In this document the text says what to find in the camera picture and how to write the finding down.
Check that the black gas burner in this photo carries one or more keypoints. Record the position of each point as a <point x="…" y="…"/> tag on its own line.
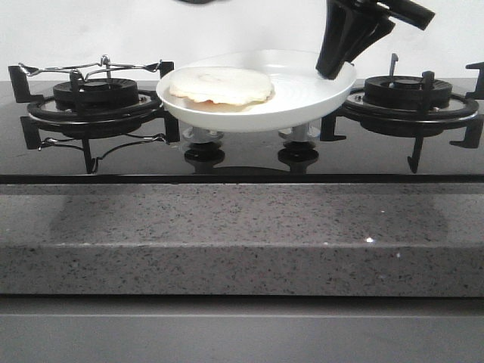
<point x="97" y="94"/>
<point x="406" y="92"/>

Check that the right black gas burner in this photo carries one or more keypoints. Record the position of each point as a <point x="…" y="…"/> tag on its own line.
<point x="406" y="92"/>

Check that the left black gas burner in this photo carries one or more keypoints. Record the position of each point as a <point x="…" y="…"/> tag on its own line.
<point x="97" y="94"/>

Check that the black glass cooktop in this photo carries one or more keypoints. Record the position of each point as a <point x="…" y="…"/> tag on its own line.
<point x="346" y="153"/>

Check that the white fried egg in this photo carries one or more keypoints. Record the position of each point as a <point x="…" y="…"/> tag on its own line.
<point x="220" y="85"/>

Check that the left silver stove knob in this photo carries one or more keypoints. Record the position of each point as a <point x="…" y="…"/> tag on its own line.
<point x="195" y="135"/>

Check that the silver stove knob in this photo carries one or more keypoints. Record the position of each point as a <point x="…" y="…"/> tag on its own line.
<point x="195" y="135"/>
<point x="302" y="133"/>

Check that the black pan support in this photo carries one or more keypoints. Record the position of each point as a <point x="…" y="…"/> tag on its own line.
<point x="461" y="112"/>
<point x="47" y="126"/>

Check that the left black pan support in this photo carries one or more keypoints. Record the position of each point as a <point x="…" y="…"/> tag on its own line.
<point x="47" y="126"/>

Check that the right black pan support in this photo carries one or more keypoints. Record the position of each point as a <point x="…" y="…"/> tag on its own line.
<point x="461" y="112"/>

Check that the black frying pan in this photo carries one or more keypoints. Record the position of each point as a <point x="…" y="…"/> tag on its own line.
<point x="199" y="2"/>

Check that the right silver stove knob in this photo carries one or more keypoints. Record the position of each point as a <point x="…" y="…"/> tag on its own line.
<point x="302" y="133"/>

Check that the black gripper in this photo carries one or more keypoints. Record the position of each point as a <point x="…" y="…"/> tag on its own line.
<point x="347" y="34"/>

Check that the white round plate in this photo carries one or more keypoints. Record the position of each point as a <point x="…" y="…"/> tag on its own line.
<point x="300" y="94"/>

